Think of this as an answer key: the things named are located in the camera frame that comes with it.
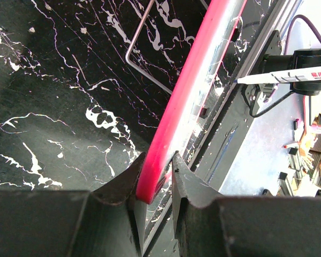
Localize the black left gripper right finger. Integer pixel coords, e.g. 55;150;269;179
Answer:
172;153;321;256

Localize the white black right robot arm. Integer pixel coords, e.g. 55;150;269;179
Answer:
258;49;321;96

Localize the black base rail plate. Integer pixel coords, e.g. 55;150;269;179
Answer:
141;0;305;257

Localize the whiteboard metal stand wire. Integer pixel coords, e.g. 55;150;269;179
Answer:
125;0;212;95

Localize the pink framed whiteboard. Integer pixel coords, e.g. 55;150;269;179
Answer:
136;1;246;204

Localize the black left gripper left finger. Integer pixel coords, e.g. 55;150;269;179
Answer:
0;153;147;256

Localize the white blue whiteboard marker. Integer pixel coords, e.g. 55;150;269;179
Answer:
234;66;321;85

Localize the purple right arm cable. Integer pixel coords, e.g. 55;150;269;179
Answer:
283;14;321;54

